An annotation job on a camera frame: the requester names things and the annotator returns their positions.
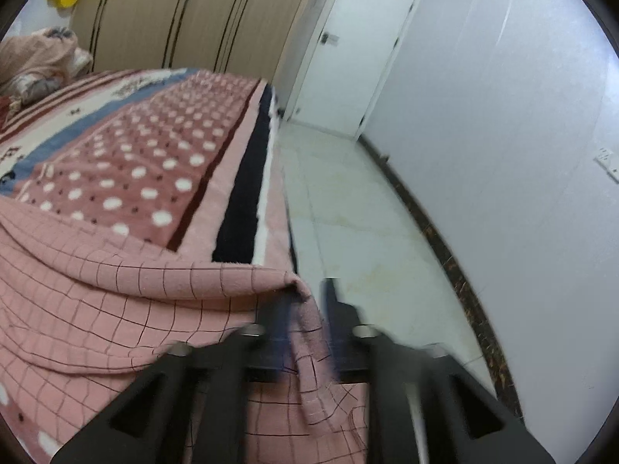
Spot white wall socket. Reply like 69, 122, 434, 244
595, 147, 619, 175

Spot white door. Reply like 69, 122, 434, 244
288, 0, 419, 139

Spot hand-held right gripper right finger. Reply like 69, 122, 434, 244
321, 277, 554, 464

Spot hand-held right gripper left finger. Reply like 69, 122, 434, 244
50, 288, 297, 464

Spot pink polka dot blanket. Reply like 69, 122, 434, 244
0, 68, 297, 271

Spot pink floral quilt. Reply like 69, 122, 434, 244
0, 27, 94, 102

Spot beige wooden wardrobe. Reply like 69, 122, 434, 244
70, 0, 328, 83

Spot pink checked pants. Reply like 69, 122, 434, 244
0, 196, 370, 464

